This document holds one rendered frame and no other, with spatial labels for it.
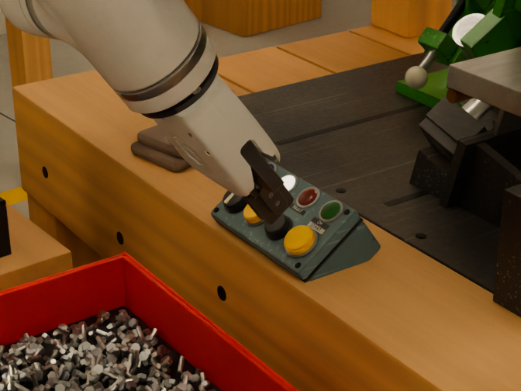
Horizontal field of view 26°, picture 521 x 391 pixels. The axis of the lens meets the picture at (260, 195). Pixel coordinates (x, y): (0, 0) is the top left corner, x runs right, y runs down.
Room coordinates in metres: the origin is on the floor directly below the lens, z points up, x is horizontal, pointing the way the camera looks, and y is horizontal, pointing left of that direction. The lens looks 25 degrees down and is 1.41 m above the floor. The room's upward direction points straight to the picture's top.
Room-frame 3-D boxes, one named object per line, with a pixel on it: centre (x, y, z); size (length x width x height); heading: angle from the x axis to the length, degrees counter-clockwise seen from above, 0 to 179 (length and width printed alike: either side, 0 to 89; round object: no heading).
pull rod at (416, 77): (1.31, -0.20, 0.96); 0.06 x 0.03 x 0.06; 124
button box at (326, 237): (0.97, -0.03, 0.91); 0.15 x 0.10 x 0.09; 34
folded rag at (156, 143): (1.18, 0.09, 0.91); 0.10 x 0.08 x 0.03; 135
